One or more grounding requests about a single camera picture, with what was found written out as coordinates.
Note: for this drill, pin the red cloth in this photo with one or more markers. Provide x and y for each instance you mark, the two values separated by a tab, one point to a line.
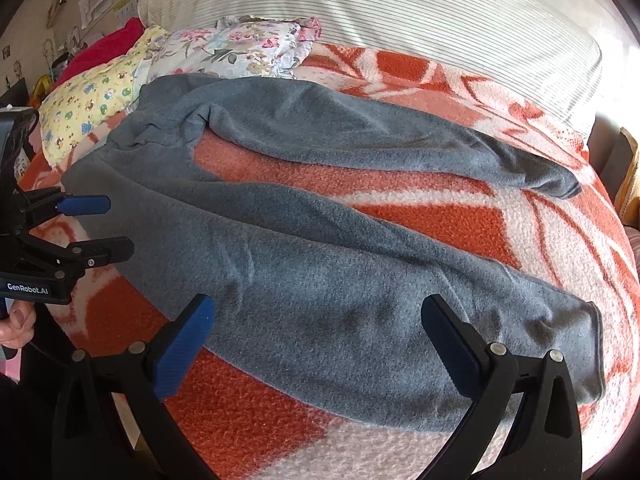
104	50

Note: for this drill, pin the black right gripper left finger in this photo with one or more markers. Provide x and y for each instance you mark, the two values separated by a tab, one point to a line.
120	427

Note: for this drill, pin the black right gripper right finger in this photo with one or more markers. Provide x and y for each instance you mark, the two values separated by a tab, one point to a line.
544	441

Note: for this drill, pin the grey fleece pants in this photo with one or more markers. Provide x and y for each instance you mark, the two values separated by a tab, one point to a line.
315	298

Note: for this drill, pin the white striped mattress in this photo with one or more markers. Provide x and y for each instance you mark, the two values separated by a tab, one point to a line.
526	45

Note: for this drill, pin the orange white floral blanket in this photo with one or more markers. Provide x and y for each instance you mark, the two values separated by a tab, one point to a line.
246	430

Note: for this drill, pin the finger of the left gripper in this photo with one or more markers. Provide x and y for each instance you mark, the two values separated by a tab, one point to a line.
75	203
74	259

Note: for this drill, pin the yellow cartoon print pillow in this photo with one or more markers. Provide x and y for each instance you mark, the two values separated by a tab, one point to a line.
78	106

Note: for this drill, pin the floral ruffled pillow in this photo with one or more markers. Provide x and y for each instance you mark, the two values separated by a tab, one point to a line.
233	47

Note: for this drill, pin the person's left hand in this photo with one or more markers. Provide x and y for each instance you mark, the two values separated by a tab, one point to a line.
18	329

